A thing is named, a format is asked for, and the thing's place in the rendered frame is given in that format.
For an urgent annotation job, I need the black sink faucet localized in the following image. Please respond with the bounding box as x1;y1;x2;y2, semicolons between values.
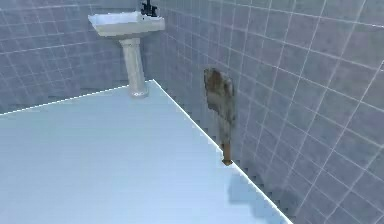
140;0;159;18

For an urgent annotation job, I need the brown grey toilet brush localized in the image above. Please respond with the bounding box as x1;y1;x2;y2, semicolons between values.
203;67;236;166

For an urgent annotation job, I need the white pedestal sink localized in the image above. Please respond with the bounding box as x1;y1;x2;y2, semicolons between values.
87;10;166;98

